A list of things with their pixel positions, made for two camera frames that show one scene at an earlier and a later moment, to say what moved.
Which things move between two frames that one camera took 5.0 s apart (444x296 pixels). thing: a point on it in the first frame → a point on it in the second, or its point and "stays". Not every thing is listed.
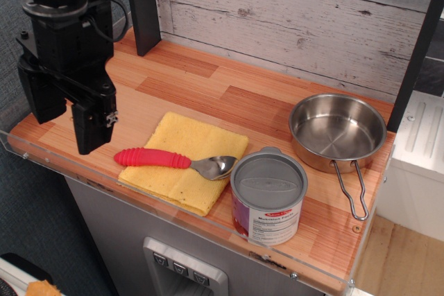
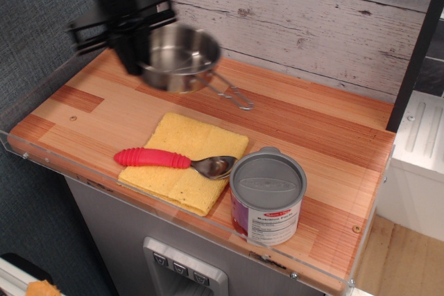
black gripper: x=69 y=60 → x=125 y=30
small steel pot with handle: x=335 y=132 → x=184 y=59
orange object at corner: x=41 y=288 stays
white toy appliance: x=411 y=185 stays
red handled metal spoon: x=211 y=167 stays
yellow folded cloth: x=195 y=141 stays
